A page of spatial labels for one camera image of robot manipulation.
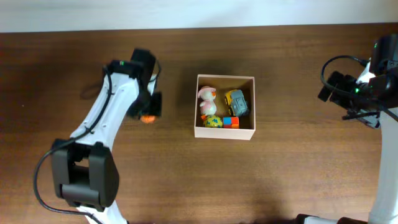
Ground orange lattice ball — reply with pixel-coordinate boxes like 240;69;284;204
140;115;157;124

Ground white cardboard box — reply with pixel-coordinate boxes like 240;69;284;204
193;74;256;140

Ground white duck toy pink hat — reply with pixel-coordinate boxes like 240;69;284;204
197;86;217;120

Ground multicolour puzzle cube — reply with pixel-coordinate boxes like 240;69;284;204
223;117;239;129

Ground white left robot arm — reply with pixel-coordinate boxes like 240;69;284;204
51;60;160;223

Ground grey yellow toy truck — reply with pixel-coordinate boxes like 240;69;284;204
224;89;249;117

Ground yellow ball blue letters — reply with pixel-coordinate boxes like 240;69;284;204
203;115;223;128

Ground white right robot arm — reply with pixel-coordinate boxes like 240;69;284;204
294;67;397;224

